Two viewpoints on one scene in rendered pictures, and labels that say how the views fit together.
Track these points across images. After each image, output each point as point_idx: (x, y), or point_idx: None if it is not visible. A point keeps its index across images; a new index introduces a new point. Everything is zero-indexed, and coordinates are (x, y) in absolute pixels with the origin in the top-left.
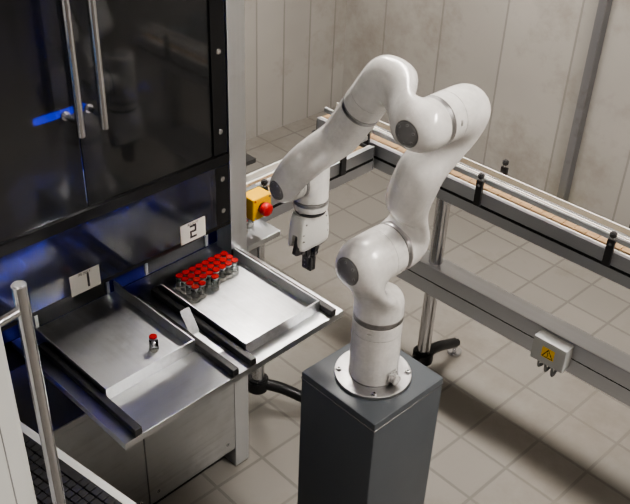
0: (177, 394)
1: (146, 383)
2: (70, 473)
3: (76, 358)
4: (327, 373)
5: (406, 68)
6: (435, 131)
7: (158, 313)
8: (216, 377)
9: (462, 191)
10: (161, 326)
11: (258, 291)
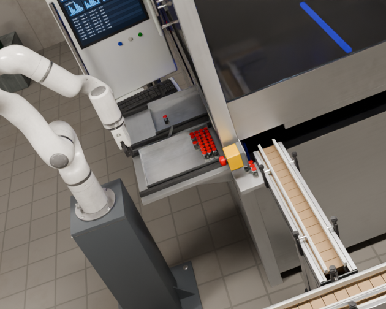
0: (135, 129)
1: (149, 120)
2: (133, 106)
3: (181, 99)
4: (110, 187)
5: None
6: None
7: (183, 121)
8: (135, 143)
9: None
10: None
11: (183, 167)
